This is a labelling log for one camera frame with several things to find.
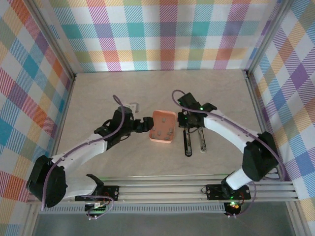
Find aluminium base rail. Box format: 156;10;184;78
27;174;300;204

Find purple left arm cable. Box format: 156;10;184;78
41;95;125;220

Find aluminium side rail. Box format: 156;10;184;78
43;73;76;184
243;70;286;181

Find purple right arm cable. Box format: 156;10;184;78
171;89;287;218

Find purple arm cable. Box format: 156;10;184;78
41;95;125;220
171;89;287;218

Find black stapler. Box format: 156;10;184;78
182;127;194;157

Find thin black wire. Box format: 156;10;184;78
201;181;222;194

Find aluminium frame post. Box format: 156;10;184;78
29;0;77;81
245;0;293;77

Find grey slotted cable duct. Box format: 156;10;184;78
39;205;226;214

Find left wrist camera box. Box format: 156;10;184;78
124;101;140;114

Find orange plastic tray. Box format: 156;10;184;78
149;110;177;145

